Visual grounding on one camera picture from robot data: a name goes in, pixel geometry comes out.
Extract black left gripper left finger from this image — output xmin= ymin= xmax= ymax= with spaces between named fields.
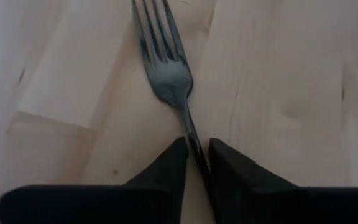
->
xmin=0 ymin=138 xmax=190 ymax=224

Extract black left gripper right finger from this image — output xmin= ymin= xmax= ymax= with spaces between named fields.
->
xmin=208 ymin=138 xmax=358 ymax=224

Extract black metal fork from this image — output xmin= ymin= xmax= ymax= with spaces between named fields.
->
xmin=131 ymin=0 xmax=214 ymax=194

